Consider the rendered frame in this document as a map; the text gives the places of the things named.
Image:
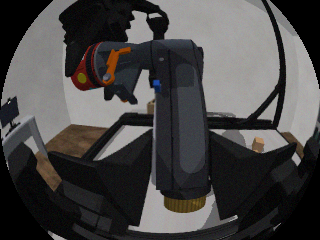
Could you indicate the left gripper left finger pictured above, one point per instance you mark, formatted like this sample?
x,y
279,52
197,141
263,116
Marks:
x,y
122,177

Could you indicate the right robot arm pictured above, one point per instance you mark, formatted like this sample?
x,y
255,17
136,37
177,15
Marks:
x,y
158,25

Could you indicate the black hose nozzle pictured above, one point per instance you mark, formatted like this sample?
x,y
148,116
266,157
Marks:
x,y
180,149

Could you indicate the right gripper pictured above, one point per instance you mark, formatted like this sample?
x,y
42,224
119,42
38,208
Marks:
x,y
83,28

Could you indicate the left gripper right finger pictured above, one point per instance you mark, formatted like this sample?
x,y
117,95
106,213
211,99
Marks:
x,y
236,172

